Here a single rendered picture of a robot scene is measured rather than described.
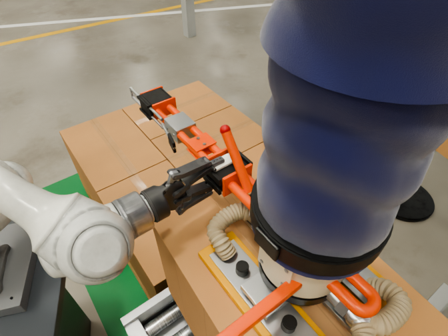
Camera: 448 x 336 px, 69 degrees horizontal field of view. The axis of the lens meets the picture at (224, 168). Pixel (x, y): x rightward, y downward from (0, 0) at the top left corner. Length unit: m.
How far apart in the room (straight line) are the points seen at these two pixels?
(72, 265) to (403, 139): 0.40
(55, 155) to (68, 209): 2.42
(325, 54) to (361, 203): 0.19
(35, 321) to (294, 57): 1.07
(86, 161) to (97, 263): 1.46
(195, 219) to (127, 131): 1.26
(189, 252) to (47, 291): 0.58
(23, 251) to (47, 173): 1.53
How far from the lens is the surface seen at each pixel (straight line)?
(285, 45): 0.32
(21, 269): 1.26
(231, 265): 0.74
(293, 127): 0.36
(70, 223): 0.48
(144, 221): 0.67
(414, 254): 2.32
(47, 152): 2.97
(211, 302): 0.73
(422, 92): 0.30
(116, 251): 0.47
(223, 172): 0.74
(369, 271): 0.80
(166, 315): 1.29
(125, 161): 1.82
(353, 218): 0.43
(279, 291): 0.59
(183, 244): 0.80
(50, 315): 1.18
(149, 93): 1.00
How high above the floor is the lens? 1.74
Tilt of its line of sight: 45 degrees down
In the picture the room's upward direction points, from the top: straight up
